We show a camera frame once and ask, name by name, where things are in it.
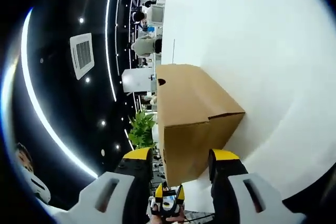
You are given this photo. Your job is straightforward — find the white square pillar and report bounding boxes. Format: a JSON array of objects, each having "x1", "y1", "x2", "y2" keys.
[{"x1": 121, "y1": 68, "x2": 155, "y2": 93}]

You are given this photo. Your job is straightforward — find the person's head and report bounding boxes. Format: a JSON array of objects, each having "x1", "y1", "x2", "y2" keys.
[{"x1": 14, "y1": 142, "x2": 35, "y2": 173}]

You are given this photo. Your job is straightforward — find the brown cardboard shoe box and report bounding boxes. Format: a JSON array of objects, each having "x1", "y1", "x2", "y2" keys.
[{"x1": 155, "y1": 63, "x2": 246, "y2": 187}]

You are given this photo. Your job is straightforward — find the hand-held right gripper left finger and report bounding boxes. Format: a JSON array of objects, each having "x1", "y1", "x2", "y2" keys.
[{"x1": 62, "y1": 147, "x2": 154, "y2": 224}]

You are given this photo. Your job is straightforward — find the curved ceiling light strip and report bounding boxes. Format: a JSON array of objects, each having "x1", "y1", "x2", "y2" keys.
[{"x1": 20, "y1": 7, "x2": 99, "y2": 179}]

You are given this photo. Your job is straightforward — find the white chest device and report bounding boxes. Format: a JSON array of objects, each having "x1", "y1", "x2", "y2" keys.
[{"x1": 22, "y1": 167, "x2": 52, "y2": 204}]

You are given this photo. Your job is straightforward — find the black cable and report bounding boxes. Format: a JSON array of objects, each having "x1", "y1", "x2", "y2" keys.
[{"x1": 183, "y1": 212, "x2": 215, "y2": 222}]

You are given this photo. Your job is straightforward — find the ceiling air conditioner vent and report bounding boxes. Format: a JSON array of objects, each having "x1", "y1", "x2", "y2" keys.
[{"x1": 69, "y1": 33, "x2": 95, "y2": 80}]

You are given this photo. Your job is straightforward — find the person's left hand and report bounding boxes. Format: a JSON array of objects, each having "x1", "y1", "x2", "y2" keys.
[{"x1": 150, "y1": 199, "x2": 188, "y2": 224}]

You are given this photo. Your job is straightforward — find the green plant in white pot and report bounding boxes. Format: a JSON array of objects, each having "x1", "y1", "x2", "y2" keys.
[{"x1": 128, "y1": 110, "x2": 160, "y2": 149}]

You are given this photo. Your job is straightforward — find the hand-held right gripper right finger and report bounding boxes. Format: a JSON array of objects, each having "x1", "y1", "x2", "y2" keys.
[{"x1": 208, "y1": 148, "x2": 307, "y2": 224}]

